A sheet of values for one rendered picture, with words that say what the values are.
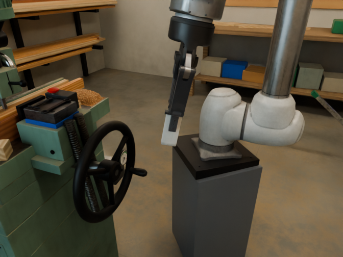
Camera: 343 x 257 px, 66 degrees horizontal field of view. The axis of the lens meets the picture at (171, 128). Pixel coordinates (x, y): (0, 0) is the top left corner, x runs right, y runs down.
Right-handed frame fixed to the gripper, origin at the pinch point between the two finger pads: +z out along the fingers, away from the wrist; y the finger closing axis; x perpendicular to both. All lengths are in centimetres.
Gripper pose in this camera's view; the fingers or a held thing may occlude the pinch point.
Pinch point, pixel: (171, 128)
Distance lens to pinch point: 52.1
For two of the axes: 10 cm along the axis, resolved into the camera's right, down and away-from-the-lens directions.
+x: 9.8, 1.5, 1.0
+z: -1.8, 8.9, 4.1
